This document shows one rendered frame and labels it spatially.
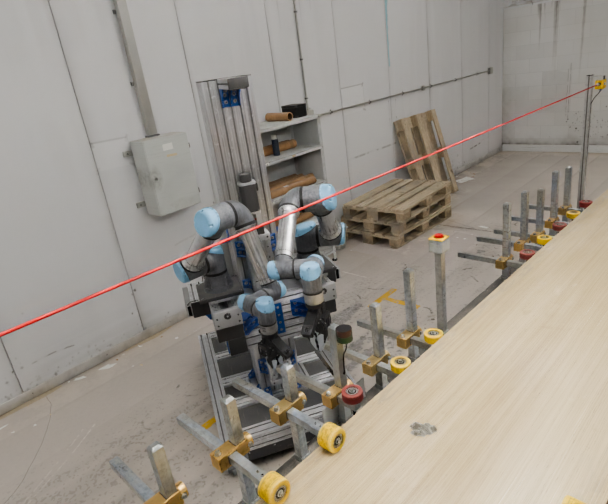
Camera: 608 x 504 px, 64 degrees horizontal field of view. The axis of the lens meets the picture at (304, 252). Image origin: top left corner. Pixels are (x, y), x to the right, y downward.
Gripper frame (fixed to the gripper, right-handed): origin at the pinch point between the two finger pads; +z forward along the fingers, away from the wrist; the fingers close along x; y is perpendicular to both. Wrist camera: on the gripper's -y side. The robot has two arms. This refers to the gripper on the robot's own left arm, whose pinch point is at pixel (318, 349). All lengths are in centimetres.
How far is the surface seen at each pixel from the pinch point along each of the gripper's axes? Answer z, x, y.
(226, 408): -10, 8, -50
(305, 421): 5.0, -8.4, -33.2
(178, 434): 101, 123, 33
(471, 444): 11, -59, -23
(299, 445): 23.1, -0.5, -26.7
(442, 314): 19, -35, 68
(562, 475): 11, -84, -28
